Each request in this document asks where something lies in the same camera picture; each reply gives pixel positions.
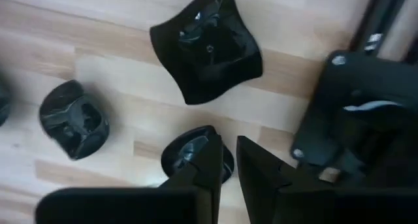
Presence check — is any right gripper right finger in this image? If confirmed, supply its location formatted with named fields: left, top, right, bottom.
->
left=236, top=136, right=418, bottom=224

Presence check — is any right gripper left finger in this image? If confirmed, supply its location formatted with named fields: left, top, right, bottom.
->
left=35, top=134, right=225, bottom=224

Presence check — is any black leaf-shaped mini plate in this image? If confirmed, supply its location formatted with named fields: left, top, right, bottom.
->
left=160, top=125, right=235, bottom=185
left=38, top=79, right=110, bottom=161
left=0, top=82, right=11, bottom=127

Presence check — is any black square mini plate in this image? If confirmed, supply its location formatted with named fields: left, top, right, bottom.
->
left=149, top=0, right=264, bottom=106

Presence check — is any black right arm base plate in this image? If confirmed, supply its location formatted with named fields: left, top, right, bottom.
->
left=289, top=49, right=418, bottom=189

